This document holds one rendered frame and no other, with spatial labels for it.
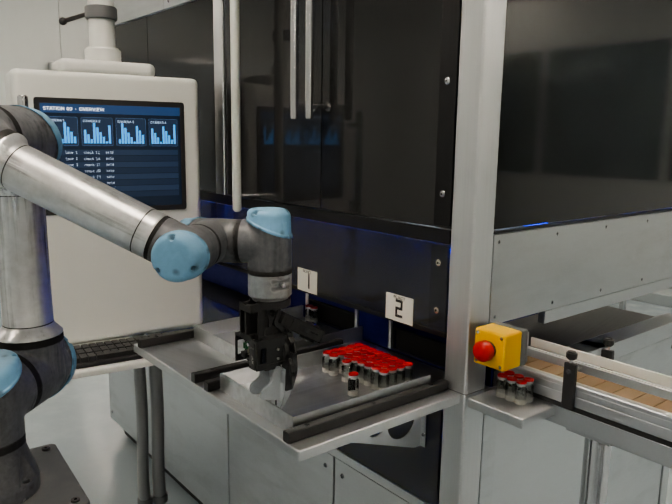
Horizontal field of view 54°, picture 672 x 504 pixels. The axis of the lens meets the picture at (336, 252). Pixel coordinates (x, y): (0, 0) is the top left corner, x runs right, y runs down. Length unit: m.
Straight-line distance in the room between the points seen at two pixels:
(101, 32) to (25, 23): 4.64
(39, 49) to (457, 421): 5.74
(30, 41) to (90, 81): 4.70
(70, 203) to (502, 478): 1.07
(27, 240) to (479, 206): 0.82
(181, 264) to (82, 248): 0.99
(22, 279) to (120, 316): 0.77
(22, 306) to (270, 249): 0.46
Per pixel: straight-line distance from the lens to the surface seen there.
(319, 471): 1.83
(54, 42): 6.67
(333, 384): 1.39
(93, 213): 1.03
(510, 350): 1.28
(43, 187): 1.06
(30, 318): 1.28
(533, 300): 1.48
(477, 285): 1.31
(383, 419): 1.24
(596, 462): 1.42
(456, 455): 1.43
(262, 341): 1.10
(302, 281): 1.71
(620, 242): 1.76
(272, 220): 1.07
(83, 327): 1.99
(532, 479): 1.68
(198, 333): 1.68
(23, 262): 1.26
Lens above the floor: 1.39
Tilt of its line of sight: 10 degrees down
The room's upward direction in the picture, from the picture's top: 1 degrees clockwise
